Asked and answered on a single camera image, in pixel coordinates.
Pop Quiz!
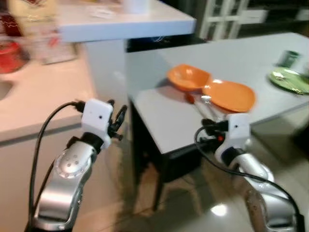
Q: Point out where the orange plate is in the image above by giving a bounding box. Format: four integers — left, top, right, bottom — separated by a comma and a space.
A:
202, 79, 256, 113

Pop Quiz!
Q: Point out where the red container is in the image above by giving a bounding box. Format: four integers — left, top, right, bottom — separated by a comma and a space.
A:
0, 14, 26, 74

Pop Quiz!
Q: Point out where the orange bowl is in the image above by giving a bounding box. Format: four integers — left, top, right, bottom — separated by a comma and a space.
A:
167, 64, 212, 93

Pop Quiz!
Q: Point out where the green plate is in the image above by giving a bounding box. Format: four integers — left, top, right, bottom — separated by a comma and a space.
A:
267, 68, 309, 96

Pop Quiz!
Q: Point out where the white raised counter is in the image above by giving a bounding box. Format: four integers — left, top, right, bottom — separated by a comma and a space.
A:
57, 0, 197, 104

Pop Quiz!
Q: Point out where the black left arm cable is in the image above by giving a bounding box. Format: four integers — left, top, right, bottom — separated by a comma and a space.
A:
27, 100, 85, 229

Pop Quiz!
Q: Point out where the grey dining table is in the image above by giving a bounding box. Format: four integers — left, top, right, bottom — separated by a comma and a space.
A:
125, 32, 309, 212

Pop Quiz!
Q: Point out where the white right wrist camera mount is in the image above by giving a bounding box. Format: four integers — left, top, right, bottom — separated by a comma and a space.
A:
226, 112, 252, 151

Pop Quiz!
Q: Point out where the white glass door cabinet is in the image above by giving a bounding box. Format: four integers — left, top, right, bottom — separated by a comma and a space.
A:
195, 0, 250, 41

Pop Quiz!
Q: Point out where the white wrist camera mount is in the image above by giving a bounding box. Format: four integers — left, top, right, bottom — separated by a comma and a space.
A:
226, 112, 252, 151
80, 99, 114, 148

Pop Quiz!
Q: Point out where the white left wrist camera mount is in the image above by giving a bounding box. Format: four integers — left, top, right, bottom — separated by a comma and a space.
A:
80, 99, 114, 148

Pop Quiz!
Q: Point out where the green cup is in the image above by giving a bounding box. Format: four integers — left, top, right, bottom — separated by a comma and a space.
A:
277, 49, 301, 69

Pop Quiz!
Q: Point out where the printed food package bag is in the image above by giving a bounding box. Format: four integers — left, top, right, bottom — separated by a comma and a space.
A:
7, 0, 79, 65

